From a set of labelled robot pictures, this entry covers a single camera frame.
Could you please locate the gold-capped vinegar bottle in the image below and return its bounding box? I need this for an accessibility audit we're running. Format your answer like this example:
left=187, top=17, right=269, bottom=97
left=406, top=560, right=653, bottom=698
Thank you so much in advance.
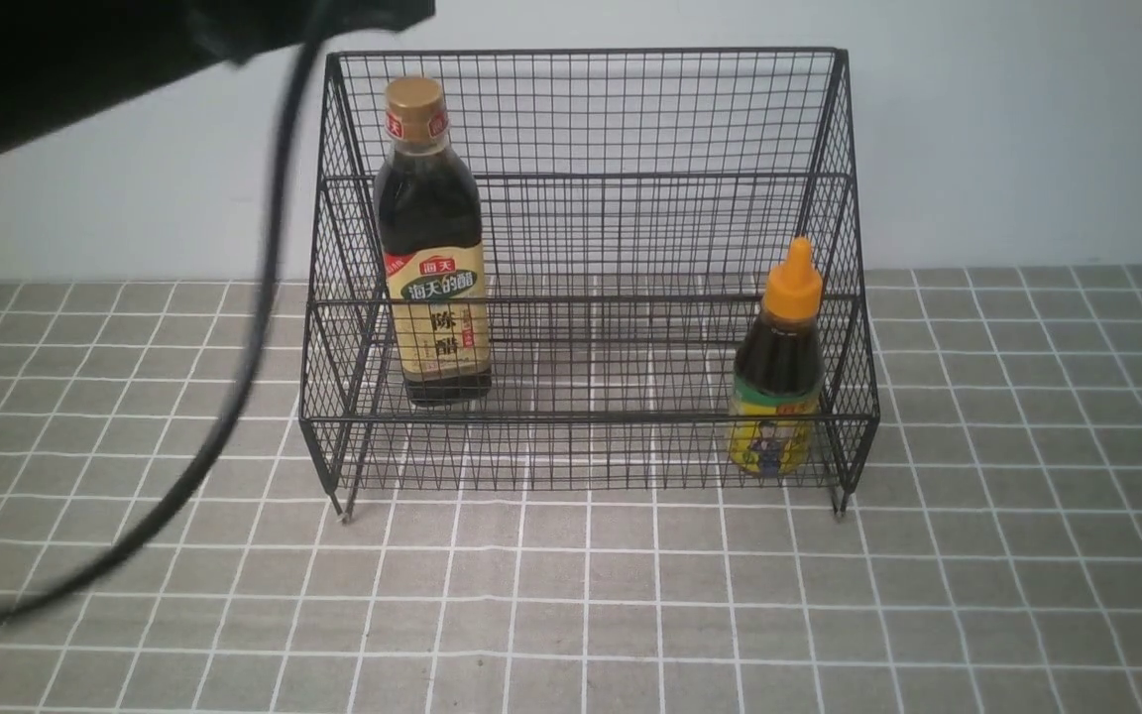
left=375, top=75, right=493, bottom=408

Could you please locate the black cable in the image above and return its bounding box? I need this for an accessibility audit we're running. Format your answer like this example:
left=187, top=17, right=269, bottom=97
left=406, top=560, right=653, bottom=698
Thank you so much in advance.
left=0, top=0, right=336, bottom=636

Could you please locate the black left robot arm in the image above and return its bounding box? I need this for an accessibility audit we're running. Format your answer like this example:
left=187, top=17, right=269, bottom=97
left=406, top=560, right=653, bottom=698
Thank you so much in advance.
left=0, top=1, right=316, bottom=155

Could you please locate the black wire mesh shelf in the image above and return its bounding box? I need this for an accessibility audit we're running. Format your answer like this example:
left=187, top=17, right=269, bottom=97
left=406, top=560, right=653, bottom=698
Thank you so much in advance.
left=299, top=47, right=880, bottom=520

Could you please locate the grey checked tablecloth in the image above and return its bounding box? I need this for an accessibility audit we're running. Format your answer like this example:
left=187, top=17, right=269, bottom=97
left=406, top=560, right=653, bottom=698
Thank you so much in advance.
left=0, top=266, right=1142, bottom=713

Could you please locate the orange-capped oyster sauce bottle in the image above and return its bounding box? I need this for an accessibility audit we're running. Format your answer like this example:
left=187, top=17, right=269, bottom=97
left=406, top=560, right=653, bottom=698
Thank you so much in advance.
left=727, top=236, right=825, bottom=478

